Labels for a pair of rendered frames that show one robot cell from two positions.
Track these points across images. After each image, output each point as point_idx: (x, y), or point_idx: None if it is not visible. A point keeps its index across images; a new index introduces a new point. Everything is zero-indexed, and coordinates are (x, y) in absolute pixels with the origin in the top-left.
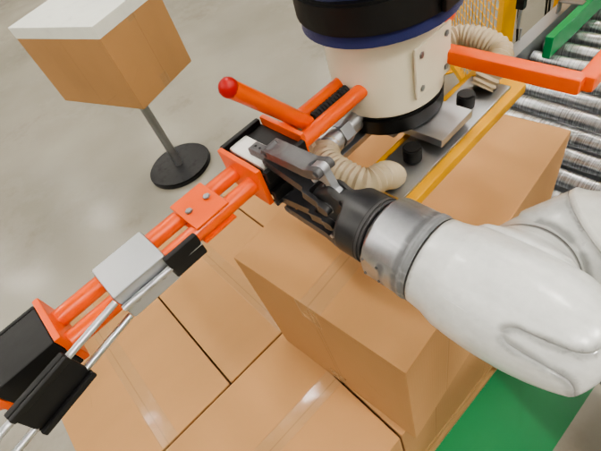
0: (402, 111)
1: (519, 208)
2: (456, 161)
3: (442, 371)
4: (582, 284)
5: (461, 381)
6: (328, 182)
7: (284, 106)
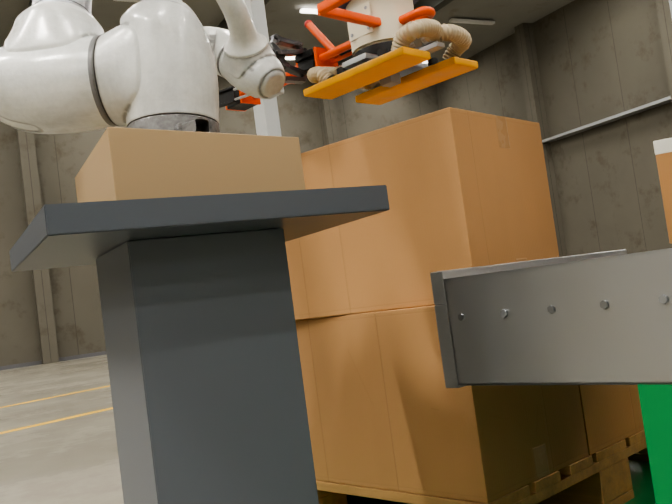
0: (352, 51)
1: (364, 135)
2: (340, 76)
3: (294, 250)
4: (203, 26)
5: (346, 380)
6: (270, 41)
7: (323, 38)
